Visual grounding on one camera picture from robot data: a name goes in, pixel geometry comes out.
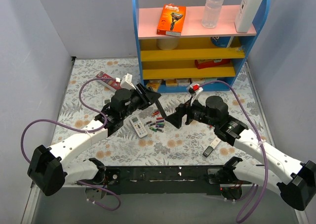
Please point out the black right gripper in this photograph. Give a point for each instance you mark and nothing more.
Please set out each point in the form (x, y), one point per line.
(186, 113)

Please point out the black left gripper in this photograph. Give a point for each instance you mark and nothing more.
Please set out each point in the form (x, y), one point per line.
(142, 96)

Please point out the black slim remote control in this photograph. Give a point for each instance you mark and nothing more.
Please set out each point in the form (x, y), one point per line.
(160, 108)

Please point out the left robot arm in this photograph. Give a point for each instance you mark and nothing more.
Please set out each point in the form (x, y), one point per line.
(50, 167)

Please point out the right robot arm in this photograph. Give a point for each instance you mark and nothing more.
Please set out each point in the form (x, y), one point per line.
(297, 180)

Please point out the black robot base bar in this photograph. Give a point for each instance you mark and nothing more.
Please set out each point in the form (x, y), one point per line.
(203, 179)

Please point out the small white remote control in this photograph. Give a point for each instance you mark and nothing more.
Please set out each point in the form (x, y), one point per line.
(138, 126)

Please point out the white slim remote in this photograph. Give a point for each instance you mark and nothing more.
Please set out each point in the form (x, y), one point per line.
(215, 142)

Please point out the yellow sponge pack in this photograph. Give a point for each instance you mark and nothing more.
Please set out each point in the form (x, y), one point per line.
(154, 85)

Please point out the blue yellow wooden shelf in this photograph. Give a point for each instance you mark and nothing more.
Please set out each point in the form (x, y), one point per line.
(194, 44)

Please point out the red white toothpaste box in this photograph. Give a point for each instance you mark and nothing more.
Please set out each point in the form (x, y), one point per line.
(109, 82)

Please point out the small black device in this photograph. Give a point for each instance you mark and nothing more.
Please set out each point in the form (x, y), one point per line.
(207, 151)

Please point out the red snack box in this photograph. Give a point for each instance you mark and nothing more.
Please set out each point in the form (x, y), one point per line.
(209, 63)

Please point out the orange razor box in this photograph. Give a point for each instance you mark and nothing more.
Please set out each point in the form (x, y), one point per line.
(171, 20)

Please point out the blue paper cup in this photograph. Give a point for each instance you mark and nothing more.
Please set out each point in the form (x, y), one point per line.
(223, 42)

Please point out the clear plastic bottle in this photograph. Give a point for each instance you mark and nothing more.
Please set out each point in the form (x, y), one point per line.
(211, 13)

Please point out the white plastic bottle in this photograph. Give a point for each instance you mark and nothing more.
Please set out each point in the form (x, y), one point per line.
(245, 15)

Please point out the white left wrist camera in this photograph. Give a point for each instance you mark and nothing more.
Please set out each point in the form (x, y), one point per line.
(126, 82)

